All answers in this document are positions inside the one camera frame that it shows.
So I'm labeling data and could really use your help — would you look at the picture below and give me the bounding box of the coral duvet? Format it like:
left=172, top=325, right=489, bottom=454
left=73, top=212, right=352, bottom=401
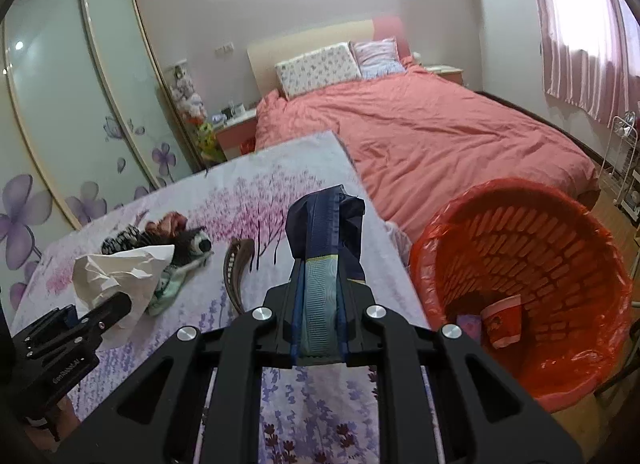
left=255, top=56, right=601, bottom=245

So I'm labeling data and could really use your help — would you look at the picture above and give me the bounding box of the pink and white nightstand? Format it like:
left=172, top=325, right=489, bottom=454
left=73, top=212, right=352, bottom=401
left=215, top=109, right=259, bottom=161
left=425, top=64, right=465, bottom=88

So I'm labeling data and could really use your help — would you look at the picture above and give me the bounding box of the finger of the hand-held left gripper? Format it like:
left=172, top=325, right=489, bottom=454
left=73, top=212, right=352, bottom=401
left=75, top=291, right=133, bottom=332

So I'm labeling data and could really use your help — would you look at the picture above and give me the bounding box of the red paper cup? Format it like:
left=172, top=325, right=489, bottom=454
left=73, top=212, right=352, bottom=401
left=481, top=294, right=523, bottom=349

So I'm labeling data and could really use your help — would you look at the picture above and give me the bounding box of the brown plush hair tie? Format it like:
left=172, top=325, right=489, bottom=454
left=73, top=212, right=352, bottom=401
left=170, top=226, right=214, bottom=266

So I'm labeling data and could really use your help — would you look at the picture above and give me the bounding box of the navy blue snack packet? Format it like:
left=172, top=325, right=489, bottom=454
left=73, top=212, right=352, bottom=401
left=286, top=185, right=367, bottom=365

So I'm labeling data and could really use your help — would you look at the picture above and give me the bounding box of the brown striped scrunchie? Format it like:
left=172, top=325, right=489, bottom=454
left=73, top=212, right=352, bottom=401
left=145, top=212, right=189, bottom=238

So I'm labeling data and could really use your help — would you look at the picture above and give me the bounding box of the white wire rack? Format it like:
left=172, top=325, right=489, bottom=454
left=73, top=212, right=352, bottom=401
left=597, top=113, right=640, bottom=221

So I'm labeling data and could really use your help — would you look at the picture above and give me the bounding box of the clear tube of plush toys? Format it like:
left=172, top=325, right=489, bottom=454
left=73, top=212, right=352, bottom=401
left=167, top=61, right=227, bottom=168

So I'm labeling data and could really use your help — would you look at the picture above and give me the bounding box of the black and white scrunchie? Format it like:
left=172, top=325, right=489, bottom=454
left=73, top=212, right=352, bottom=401
left=100, top=224, right=147, bottom=256

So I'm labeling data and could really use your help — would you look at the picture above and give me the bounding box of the pink striped pillow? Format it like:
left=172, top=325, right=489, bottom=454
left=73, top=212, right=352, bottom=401
left=350, top=38, right=407, bottom=80

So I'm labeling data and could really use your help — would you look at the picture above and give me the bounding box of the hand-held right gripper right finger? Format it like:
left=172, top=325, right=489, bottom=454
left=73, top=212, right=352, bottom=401
left=339, top=278, right=583, bottom=464

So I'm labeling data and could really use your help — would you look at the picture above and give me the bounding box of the flower print sliding wardrobe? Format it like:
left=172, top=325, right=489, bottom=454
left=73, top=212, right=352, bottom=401
left=0, top=0, right=206, bottom=315

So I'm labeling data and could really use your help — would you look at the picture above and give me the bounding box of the purple wrapper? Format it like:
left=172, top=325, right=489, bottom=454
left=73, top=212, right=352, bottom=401
left=457, top=314, right=484, bottom=345

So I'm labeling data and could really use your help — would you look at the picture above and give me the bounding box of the brown hair clip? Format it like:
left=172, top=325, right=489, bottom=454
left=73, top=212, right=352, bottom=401
left=221, top=239, right=257, bottom=317

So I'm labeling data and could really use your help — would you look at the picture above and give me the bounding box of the white tissue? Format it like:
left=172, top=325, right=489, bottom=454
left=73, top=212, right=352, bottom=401
left=72, top=244, right=176, bottom=350

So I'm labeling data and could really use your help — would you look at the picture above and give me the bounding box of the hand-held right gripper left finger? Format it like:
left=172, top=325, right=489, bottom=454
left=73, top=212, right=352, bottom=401
left=50, top=256, right=304, bottom=464

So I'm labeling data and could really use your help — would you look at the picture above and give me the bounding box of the white floral pillow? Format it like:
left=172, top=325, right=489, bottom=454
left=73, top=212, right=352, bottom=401
left=274, top=42, right=362, bottom=99

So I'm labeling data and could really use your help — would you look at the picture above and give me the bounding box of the tree print bed sheet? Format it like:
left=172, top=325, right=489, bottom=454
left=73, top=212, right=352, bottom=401
left=10, top=130, right=436, bottom=464

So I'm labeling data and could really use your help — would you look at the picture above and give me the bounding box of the pink striped curtain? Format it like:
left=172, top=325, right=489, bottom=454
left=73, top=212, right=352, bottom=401
left=522, top=0, right=640, bottom=125

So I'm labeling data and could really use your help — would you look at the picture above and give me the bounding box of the red plastic waste basket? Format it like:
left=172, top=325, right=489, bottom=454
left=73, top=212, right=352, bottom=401
left=409, top=178, right=633, bottom=412

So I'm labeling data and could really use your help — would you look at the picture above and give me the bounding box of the beige and pink headboard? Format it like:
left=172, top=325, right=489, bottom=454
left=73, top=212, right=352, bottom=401
left=246, top=15, right=412, bottom=105

